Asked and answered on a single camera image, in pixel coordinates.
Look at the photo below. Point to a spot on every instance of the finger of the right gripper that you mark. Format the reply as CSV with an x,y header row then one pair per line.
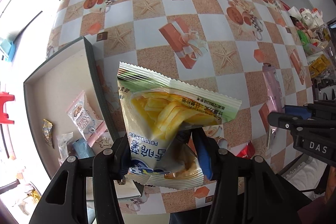
x,y
297,110

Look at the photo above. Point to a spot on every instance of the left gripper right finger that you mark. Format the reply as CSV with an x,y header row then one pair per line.
x,y
247,190

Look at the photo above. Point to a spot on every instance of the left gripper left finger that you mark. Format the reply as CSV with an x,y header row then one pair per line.
x,y
65,199

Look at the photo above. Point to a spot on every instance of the light blue snack bar wrapper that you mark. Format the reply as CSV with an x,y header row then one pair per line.
x,y
82,149

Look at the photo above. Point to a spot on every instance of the pink crispy cranberry packet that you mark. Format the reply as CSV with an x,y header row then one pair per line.
x,y
86,120

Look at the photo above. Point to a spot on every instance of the clear chocolate cake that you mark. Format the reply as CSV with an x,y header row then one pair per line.
x,y
63,142

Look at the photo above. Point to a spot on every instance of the floral yellow candy packet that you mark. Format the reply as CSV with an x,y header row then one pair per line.
x,y
47,133

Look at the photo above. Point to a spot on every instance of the potato sticks bag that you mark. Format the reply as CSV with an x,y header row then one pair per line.
x,y
156,110

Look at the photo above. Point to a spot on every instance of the pink long snack wrapper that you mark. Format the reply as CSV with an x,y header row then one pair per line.
x,y
274,101

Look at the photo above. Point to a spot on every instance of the red snack wrapper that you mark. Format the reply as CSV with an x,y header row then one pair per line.
x,y
247,152

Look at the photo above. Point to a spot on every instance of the cardboard tray box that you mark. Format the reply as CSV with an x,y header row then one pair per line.
x,y
55,84

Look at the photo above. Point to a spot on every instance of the red plastic stool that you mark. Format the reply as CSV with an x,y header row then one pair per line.
x,y
4,98

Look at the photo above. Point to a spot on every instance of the blue dustpan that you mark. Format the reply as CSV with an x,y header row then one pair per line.
x,y
7,48

